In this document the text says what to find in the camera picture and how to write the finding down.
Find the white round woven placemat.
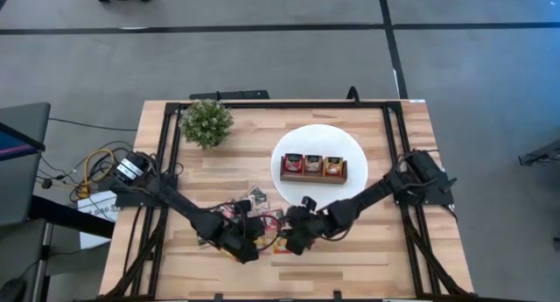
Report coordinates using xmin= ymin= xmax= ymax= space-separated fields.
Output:
xmin=269 ymin=123 xmax=369 ymax=210

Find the black furniture leg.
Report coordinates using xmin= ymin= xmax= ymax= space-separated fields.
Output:
xmin=517 ymin=138 xmax=560 ymax=167

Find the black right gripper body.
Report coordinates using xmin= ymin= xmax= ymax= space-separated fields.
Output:
xmin=296 ymin=207 xmax=336 ymax=244

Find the yellow cable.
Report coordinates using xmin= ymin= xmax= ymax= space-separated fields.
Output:
xmin=80 ymin=147 xmax=116 ymax=200

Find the black aluminium table frame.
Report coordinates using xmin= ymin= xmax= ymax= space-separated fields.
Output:
xmin=101 ymin=100 xmax=477 ymax=302

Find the wooden tea organizer box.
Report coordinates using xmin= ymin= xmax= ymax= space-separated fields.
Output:
xmin=279 ymin=152 xmax=349 ymax=186

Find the black flat bar bracket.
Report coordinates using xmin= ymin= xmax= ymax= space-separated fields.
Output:
xmin=188 ymin=89 xmax=271 ymax=102

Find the black desk beam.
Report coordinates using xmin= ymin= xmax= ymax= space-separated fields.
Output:
xmin=28 ymin=195 xmax=116 ymax=240

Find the white printed cardboard box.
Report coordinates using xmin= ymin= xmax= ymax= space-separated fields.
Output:
xmin=77 ymin=189 xmax=120 ymax=250

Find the green potted plant black pot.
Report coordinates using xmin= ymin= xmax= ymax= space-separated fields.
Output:
xmin=178 ymin=98 xmax=235 ymax=151

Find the black monitor blue screen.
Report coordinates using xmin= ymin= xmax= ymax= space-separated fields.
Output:
xmin=0 ymin=121 xmax=47 ymax=163

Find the black hook clamp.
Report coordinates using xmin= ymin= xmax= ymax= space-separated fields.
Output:
xmin=346 ymin=85 xmax=363 ymax=106

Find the red strawberry tea packet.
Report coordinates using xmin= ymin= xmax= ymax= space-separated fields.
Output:
xmin=282 ymin=152 xmax=305 ymax=174
xmin=262 ymin=207 xmax=286 ymax=231
xmin=209 ymin=200 xmax=237 ymax=220

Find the black floor cable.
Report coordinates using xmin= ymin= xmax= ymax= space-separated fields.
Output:
xmin=47 ymin=116 xmax=139 ymax=132

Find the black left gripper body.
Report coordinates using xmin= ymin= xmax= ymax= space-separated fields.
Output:
xmin=217 ymin=216 xmax=265 ymax=256

